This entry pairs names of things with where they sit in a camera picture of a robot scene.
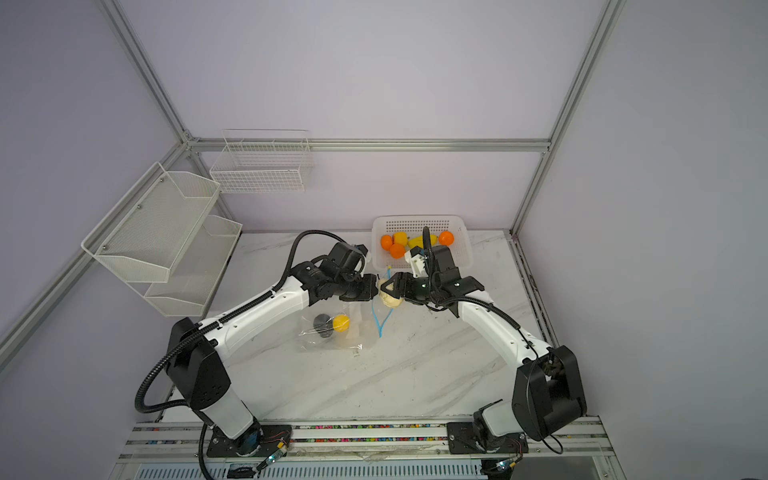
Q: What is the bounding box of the aluminium frame post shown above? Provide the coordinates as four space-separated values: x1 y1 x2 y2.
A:
509 0 626 237

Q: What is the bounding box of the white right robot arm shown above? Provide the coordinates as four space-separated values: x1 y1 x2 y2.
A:
380 269 588 451

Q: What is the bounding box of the yellow banana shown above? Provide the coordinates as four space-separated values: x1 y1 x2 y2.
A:
408 235 438 249

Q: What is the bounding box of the white wire wall basket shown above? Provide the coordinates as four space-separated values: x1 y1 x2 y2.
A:
210 129 314 194

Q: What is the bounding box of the yellow pear-shaped lemon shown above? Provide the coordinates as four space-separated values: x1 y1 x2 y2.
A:
332 314 351 333

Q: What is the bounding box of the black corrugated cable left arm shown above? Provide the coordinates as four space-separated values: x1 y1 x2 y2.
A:
133 229 346 480

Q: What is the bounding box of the clear zip top bag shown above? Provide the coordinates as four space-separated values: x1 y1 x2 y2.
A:
292 262 392 353

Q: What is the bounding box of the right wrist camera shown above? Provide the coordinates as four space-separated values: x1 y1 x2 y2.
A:
404 245 457 278

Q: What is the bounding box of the small orange tangerine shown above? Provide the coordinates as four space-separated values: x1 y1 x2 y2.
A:
438 231 455 246

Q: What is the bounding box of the large orange fruit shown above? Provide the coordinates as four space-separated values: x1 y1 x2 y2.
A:
380 235 394 251

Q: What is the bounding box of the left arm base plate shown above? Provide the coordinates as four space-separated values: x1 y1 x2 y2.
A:
206 424 293 459

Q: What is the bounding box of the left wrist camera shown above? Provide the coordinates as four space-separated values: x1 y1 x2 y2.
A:
320 242 368 282

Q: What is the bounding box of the white mesh two-tier shelf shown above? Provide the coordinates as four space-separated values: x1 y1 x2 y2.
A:
81 163 242 317

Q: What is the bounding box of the white perforated plastic basket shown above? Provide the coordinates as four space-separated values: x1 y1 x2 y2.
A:
370 214 475 280

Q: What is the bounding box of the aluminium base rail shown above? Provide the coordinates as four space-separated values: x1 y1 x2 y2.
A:
117 417 616 464

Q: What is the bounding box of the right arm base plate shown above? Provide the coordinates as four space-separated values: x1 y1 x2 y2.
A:
446 422 529 455

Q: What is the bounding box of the black avocado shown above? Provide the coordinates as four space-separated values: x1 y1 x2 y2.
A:
313 314 334 338

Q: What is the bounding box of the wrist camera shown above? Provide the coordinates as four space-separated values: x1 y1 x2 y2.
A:
404 245 457 278
320 242 368 282

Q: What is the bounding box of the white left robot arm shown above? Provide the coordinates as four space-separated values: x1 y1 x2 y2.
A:
161 258 378 443

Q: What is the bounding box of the cream white pear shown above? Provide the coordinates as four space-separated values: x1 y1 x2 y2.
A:
378 278 403 309

